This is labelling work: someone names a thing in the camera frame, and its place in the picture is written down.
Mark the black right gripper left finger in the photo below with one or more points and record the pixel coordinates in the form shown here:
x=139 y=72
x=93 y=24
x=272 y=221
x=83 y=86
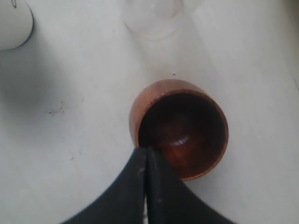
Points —
x=123 y=201

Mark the clear plastic bottle white cap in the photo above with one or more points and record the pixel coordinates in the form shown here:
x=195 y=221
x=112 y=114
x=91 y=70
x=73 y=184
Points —
x=153 y=19

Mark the white paper cup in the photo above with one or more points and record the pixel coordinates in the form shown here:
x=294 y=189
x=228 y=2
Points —
x=16 y=23

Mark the brown wooden cup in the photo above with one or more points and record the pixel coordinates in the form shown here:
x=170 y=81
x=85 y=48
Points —
x=184 y=122

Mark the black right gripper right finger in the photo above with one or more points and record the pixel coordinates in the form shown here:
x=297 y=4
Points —
x=169 y=200

